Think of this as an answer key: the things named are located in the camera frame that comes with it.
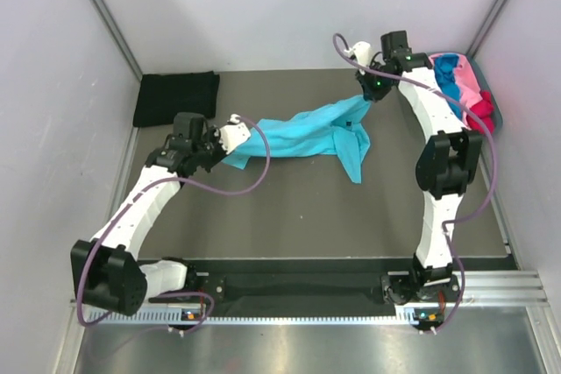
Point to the left corner aluminium post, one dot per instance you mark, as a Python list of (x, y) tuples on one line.
[(117, 36)]

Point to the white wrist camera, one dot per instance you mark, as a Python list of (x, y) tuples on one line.
[(233, 134), (361, 53)]

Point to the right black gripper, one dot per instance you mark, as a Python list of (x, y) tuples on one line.
[(368, 94)]

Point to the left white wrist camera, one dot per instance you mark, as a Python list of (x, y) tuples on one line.
[(233, 134)]

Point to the folded black t shirt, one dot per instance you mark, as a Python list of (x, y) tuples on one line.
[(162, 96)]

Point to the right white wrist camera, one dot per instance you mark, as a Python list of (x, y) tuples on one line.
[(361, 53)]

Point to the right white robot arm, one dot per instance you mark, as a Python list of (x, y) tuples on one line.
[(445, 168)]

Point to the dark blue t shirt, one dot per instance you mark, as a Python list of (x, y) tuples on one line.
[(445, 67)]

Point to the corner aluminium post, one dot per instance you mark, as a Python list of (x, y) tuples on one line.
[(499, 4), (117, 36)]

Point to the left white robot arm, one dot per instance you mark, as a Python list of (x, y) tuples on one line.
[(106, 271)]

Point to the right corner aluminium post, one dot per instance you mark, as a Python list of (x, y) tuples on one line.
[(499, 4)]

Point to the blue laundry basket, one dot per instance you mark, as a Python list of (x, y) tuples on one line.
[(497, 116)]

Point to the magenta t shirt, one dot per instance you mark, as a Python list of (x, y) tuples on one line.
[(482, 106)]

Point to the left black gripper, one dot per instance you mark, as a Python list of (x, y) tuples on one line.
[(213, 135)]

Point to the pink t shirt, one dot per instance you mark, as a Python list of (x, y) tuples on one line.
[(465, 74)]

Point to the slotted cable duct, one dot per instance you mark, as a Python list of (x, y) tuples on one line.
[(190, 314)]

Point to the light blue t shirt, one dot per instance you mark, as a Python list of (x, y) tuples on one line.
[(334, 129)]

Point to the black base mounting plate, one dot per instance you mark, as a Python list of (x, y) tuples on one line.
[(312, 286)]

